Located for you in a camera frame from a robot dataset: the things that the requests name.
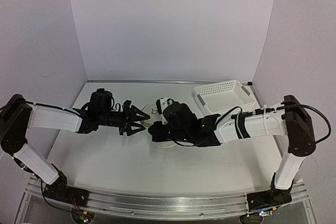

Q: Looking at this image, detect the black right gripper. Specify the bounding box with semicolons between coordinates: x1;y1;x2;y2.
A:
149;122;191;144

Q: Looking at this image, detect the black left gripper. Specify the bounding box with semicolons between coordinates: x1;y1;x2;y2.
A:
98;104;150;136

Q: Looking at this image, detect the white mesh laundry bag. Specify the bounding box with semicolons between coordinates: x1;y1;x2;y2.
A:
141;103;176;148

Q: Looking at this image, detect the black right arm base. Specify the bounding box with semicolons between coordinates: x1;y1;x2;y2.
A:
247;173;293;212

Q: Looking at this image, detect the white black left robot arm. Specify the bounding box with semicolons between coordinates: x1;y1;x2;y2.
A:
1;89;150;201

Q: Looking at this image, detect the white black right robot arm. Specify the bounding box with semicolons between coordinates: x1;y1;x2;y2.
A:
148;95;332;205

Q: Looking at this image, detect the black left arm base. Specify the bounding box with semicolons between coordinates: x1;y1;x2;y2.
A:
41;165;89;207

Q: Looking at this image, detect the white plastic perforated basket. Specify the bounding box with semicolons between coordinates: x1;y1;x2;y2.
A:
194;80;256;115

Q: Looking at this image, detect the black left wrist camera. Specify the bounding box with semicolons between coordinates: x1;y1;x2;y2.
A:
122;100;132;112

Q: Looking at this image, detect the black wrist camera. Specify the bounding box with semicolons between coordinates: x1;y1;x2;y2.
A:
122;100;132;112
155;98;174;125

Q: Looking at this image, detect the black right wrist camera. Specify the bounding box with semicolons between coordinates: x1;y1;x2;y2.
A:
155;98;174;125

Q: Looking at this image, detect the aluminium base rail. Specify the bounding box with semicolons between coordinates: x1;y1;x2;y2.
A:
26;178;308;220

